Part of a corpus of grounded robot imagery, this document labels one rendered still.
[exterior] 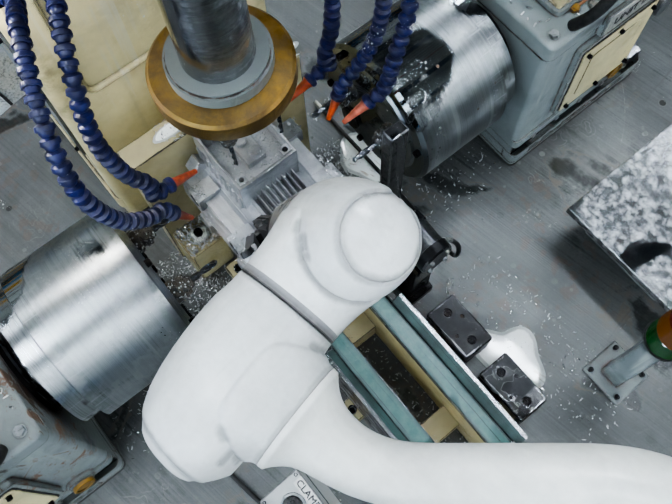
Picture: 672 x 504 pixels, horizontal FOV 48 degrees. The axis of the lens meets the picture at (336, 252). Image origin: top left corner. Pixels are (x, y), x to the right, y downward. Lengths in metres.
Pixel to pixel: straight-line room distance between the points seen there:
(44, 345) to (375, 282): 0.56
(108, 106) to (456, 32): 0.52
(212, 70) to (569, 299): 0.80
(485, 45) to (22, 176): 0.90
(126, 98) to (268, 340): 0.66
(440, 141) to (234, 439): 0.67
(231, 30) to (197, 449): 0.43
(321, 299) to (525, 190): 0.90
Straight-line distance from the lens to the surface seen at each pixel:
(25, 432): 1.02
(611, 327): 1.41
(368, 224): 0.58
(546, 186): 1.48
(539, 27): 1.20
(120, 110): 1.21
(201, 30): 0.82
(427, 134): 1.14
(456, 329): 1.29
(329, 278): 0.59
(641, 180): 1.40
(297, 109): 1.27
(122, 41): 1.13
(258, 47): 0.92
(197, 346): 0.62
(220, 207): 1.15
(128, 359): 1.06
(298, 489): 1.03
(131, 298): 1.03
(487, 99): 1.20
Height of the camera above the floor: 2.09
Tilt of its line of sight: 69 degrees down
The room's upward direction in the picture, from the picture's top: 4 degrees counter-clockwise
